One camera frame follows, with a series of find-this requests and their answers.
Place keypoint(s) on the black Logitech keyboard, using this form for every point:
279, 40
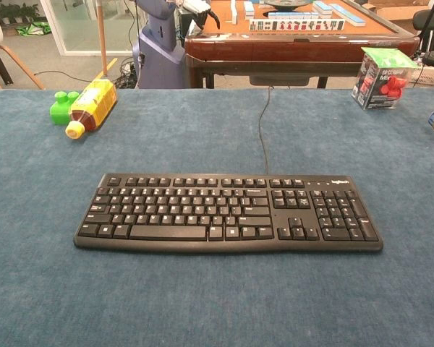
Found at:
188, 213

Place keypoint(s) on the blue velvet table cloth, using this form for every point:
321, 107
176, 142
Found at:
217, 289

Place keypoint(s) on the yellow label tea bottle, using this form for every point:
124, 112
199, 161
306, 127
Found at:
94, 106

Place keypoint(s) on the brown mahjong table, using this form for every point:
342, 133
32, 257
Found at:
296, 47

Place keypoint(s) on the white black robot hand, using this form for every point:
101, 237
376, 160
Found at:
199, 11

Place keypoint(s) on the green plastic toy block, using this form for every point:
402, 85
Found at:
60, 110

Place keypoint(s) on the row of face-up mahjong tiles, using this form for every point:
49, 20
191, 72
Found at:
296, 24

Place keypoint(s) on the row of blue-backed mahjong tiles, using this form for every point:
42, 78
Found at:
293, 15

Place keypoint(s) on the wooden pole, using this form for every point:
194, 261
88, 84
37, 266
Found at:
102, 36

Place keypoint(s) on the clear box with red toy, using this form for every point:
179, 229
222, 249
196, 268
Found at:
381, 79

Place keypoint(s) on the diagonal row of mahjong tiles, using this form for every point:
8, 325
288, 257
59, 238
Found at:
347, 14

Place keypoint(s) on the white plastic crate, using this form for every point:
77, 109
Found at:
428, 75

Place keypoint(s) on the green bag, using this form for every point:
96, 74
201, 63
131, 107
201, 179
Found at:
32, 29

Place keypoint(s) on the cardboard box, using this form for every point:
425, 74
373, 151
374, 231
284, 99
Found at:
398, 9

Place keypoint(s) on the white chair with wooden legs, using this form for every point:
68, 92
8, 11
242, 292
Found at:
0, 43

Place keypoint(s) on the black office chair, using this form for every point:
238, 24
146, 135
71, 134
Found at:
432, 32

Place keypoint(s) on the potted green plants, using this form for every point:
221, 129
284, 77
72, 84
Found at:
16, 12

